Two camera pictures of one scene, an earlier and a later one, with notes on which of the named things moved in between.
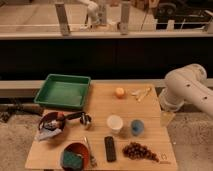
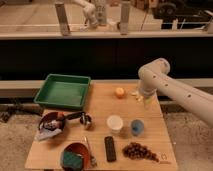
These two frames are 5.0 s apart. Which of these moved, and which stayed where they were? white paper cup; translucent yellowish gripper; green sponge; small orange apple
Moved: translucent yellowish gripper
Stayed: white paper cup; green sponge; small orange apple
